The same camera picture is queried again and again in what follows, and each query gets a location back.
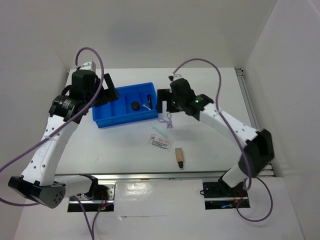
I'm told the purple hair tie string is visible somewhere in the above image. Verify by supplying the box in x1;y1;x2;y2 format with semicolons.
157;112;174;129

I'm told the dark brown cream jar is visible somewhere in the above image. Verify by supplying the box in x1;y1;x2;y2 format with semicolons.
131;101;140;111

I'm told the blue plastic organizer tray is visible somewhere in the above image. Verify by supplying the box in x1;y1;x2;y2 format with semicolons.
92;82;158;128

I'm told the mint green small brush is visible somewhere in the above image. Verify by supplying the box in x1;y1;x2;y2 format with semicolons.
152;127;170;139

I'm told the makeup sticker card packet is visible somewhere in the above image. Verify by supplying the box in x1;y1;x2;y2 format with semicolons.
148;133;173;152

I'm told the beige foundation bottle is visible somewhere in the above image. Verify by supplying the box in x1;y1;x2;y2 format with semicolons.
175;147;184;170

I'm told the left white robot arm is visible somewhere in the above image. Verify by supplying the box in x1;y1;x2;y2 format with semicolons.
8;69;119;209

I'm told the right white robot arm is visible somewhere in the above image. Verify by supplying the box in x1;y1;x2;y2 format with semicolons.
156;78;275;196

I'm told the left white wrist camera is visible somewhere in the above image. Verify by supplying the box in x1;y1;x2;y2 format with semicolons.
79;60;96;72

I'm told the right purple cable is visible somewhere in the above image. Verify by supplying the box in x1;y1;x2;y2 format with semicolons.
172;58;274;222

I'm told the purple cable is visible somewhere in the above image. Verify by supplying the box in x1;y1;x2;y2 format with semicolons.
0;46;105;240
172;58;274;222

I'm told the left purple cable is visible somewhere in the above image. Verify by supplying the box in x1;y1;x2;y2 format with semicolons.
0;46;105;240

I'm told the aluminium front rail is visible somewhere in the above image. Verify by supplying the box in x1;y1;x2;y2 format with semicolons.
54;170;226;182

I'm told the aluminium rail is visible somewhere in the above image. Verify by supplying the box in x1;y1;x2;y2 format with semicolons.
234;68;275;177
54;170;226;182

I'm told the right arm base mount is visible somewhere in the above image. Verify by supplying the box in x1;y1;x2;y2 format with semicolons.
199;182;251;210

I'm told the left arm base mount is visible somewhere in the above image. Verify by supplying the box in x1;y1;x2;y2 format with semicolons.
76;179;116;213

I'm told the aluminium right rail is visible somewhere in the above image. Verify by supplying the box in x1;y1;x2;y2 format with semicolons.
234;68;275;177

